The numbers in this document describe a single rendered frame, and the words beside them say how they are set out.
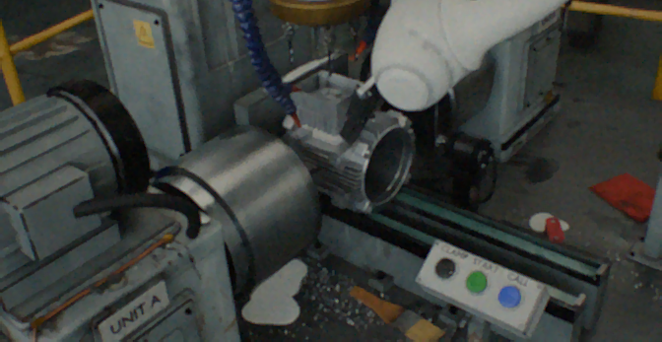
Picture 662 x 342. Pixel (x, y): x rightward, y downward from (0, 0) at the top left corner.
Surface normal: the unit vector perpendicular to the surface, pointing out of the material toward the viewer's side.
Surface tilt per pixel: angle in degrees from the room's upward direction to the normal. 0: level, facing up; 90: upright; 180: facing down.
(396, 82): 110
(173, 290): 90
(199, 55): 90
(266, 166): 32
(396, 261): 90
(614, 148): 0
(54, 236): 90
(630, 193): 1
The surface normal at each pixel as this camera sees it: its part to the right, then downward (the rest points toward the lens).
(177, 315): 0.77, 0.30
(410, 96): -0.40, 0.72
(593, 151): -0.05, -0.85
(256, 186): 0.49, -0.41
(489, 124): -0.63, 0.44
